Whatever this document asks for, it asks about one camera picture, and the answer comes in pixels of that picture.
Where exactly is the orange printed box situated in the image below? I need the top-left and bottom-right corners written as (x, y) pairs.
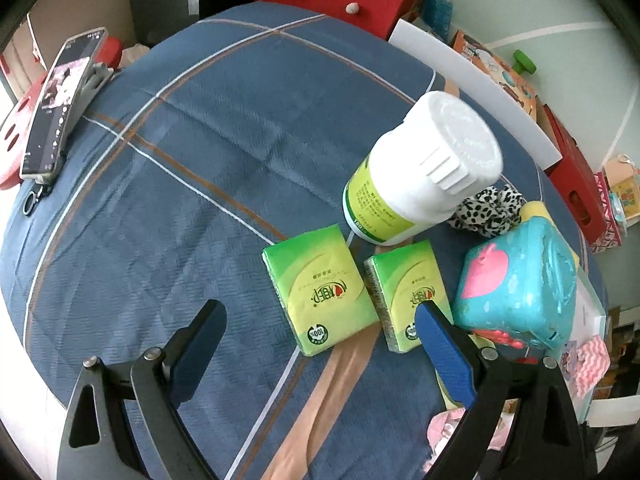
top-left (452, 30), bottom-right (538, 121)

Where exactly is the white board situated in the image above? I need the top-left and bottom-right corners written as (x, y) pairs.
top-left (388, 19), bottom-right (563, 173)

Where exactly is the white pill bottle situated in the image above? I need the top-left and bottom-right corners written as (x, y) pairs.
top-left (342, 91), bottom-right (503, 246)

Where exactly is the blue plaid blanket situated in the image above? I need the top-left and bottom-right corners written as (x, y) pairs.
top-left (0, 0), bottom-right (608, 480)

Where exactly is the pink chevron cloth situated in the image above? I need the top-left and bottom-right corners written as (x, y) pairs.
top-left (562, 335), bottom-right (611, 396)

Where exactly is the teal toy box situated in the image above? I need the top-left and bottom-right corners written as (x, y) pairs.
top-left (452, 215), bottom-right (581, 361)

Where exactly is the leopard print scrunchie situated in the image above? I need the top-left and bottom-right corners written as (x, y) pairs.
top-left (446, 185), bottom-right (527, 239)

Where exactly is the green tissue pack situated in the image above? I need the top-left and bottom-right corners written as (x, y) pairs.
top-left (364, 240), bottom-right (453, 353)
top-left (262, 223), bottom-right (379, 357)

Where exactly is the yellow sponge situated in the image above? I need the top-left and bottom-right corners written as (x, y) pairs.
top-left (520, 201), bottom-right (581, 271)

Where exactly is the colourful printed box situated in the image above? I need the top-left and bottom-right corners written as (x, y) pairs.
top-left (595, 157), bottom-right (640, 246)

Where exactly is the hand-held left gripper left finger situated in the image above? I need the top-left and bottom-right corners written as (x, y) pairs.
top-left (57, 299), bottom-right (228, 480)

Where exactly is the red cardboard box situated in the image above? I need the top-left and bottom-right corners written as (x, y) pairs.
top-left (542, 105), bottom-right (608, 255)

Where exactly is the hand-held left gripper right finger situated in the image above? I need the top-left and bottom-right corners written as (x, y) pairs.
top-left (415, 300), bottom-right (596, 480)

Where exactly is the green knob toy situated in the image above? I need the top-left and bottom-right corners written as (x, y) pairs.
top-left (512, 50), bottom-right (537, 77)

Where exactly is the clear tray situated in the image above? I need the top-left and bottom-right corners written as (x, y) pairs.
top-left (565, 272), bottom-right (611, 421)

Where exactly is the smartphone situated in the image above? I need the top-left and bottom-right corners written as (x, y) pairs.
top-left (19, 26), bottom-right (108, 181)

